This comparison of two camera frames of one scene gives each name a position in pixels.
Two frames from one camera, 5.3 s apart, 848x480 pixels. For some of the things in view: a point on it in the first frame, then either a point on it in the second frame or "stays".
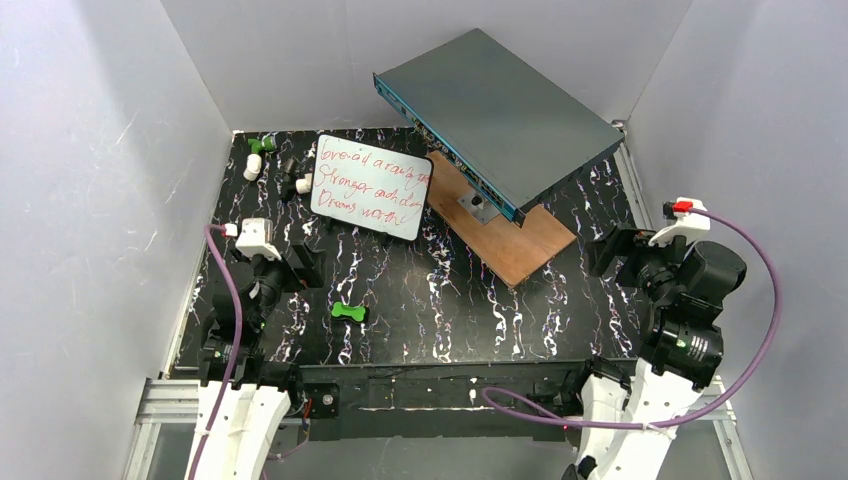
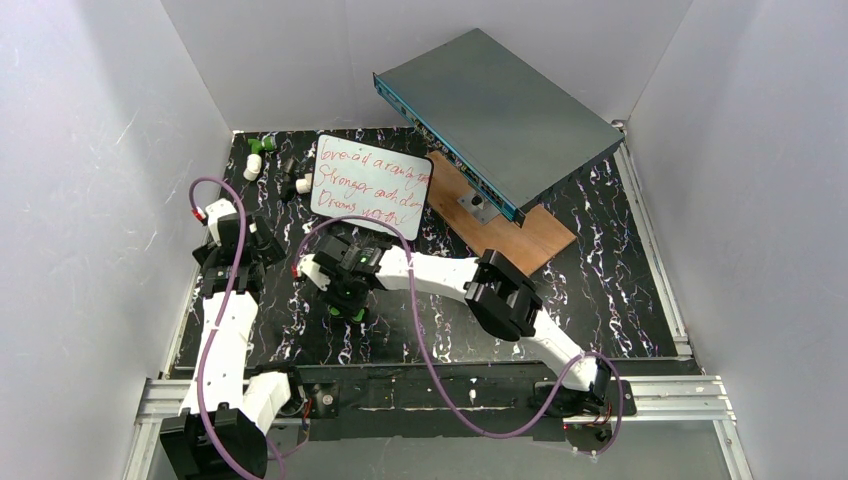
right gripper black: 614,245 -> 347,302
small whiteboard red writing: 370,186 stays
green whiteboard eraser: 356,312 stays
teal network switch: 519,134 stays
